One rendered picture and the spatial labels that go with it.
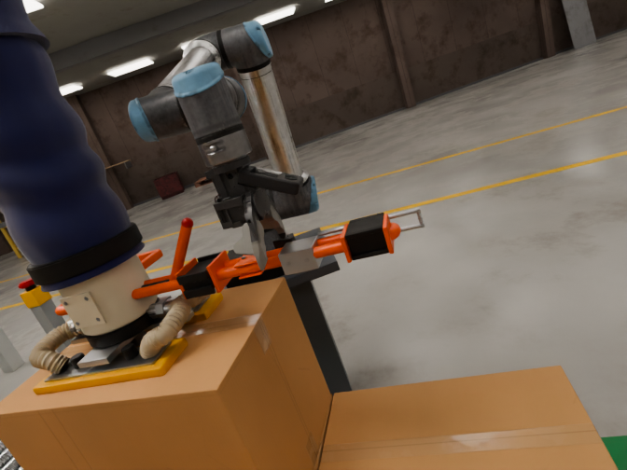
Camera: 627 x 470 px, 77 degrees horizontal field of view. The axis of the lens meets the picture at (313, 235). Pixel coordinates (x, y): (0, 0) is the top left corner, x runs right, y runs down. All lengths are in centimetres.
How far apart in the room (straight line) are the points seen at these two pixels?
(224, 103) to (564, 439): 93
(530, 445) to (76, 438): 93
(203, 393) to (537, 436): 69
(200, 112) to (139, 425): 59
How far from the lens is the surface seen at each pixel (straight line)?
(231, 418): 77
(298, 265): 75
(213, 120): 72
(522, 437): 104
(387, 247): 71
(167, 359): 87
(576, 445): 103
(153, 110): 88
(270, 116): 144
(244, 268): 79
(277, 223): 83
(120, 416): 90
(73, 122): 93
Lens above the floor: 133
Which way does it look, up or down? 18 degrees down
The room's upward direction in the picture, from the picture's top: 20 degrees counter-clockwise
